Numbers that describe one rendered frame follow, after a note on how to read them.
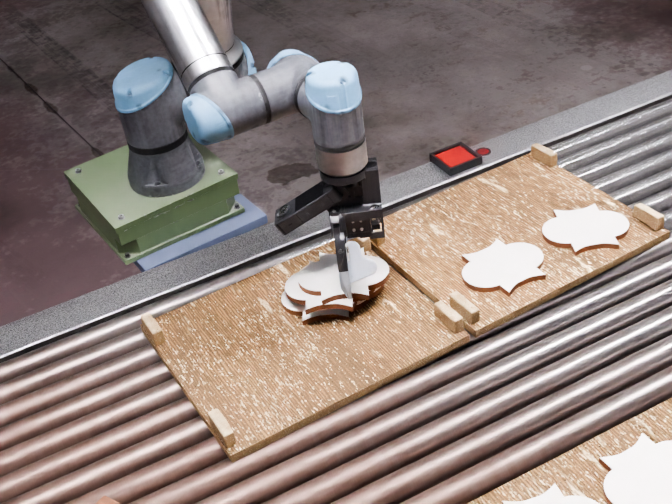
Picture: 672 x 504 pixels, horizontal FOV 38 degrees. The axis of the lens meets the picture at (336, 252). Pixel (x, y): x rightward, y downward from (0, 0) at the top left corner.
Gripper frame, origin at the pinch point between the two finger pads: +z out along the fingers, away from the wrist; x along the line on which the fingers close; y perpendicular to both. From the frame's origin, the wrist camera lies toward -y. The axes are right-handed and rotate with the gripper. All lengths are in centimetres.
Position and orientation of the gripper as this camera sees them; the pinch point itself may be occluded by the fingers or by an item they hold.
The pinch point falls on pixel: (343, 273)
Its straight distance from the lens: 154.6
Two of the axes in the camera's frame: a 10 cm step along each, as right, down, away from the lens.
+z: 1.1, 8.0, 5.9
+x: -0.4, -5.9, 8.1
